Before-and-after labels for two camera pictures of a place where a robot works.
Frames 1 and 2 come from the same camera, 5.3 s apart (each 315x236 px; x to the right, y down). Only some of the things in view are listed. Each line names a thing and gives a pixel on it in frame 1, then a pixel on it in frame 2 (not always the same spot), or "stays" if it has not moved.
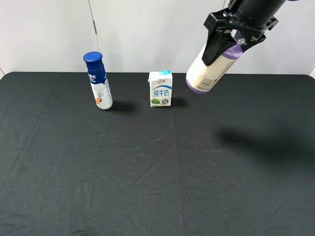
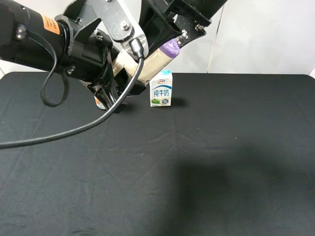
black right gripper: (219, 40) → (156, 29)
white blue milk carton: (161, 88) stays
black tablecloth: (238, 161) stays
